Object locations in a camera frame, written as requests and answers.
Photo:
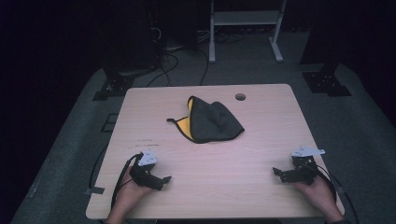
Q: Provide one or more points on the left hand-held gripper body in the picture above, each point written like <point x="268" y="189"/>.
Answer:
<point x="143" y="175"/>

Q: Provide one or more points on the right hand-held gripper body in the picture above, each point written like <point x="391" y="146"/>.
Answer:
<point x="300" y="174"/>

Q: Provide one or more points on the grey and yellow microfibre cloth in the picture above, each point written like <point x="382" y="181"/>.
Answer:
<point x="211" y="124"/>

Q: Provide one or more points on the person's left hand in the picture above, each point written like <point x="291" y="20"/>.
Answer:
<point x="129" y="194"/>

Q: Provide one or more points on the person's right hand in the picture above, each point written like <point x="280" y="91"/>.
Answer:
<point x="320" y="194"/>

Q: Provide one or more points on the grey tape strip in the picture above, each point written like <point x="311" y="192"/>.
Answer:
<point x="95" y="190"/>

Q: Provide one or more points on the black stand with splayed feet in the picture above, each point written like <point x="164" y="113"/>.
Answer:
<point x="116" y="84"/>

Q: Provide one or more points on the white metal stand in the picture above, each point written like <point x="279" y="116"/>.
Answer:
<point x="246" y="18"/>

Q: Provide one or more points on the black stand with base plate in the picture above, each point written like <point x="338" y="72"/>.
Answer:
<point x="325" y="83"/>

